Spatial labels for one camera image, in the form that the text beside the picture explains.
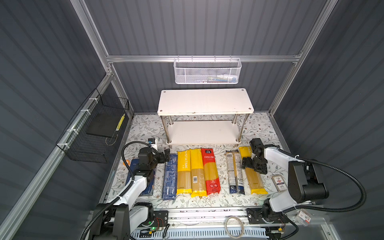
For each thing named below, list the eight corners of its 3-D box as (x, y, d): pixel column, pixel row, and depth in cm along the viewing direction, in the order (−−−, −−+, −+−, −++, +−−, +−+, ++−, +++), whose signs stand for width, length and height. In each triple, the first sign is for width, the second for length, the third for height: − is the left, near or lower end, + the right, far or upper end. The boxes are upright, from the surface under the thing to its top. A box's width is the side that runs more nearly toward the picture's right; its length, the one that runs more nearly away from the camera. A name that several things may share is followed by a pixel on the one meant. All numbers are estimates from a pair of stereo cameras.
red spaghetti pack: (206, 195, 83) (207, 193, 80) (201, 151, 101) (201, 148, 98) (220, 193, 83) (221, 191, 80) (212, 150, 101) (212, 147, 98)
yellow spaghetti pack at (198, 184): (191, 197, 82) (191, 195, 80) (189, 151, 101) (189, 149, 98) (206, 196, 82) (207, 194, 80) (202, 150, 101) (202, 148, 99)
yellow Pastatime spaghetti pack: (177, 194, 83) (176, 192, 81) (177, 152, 100) (177, 150, 98) (192, 193, 83) (192, 191, 81) (190, 152, 100) (190, 149, 98)
